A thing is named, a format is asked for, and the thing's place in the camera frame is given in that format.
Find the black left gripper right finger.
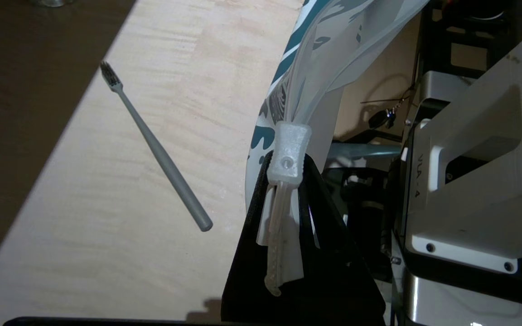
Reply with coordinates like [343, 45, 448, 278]
[300, 153, 387, 323]

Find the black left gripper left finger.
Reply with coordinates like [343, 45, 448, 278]
[221, 152, 309, 322]

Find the grey toothbrush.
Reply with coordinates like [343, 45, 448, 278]
[100, 61, 213, 232]

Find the white floral zip pouch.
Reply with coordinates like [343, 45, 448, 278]
[244, 0, 429, 297]

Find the black labelled robot panel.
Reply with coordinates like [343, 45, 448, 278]
[399, 120, 429, 247]

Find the silver robot torso block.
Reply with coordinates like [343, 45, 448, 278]
[392, 254, 522, 326]

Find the black key fob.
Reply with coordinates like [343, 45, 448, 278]
[362, 88, 418, 132]

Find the white robot housing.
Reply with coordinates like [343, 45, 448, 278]
[404, 18, 522, 274]

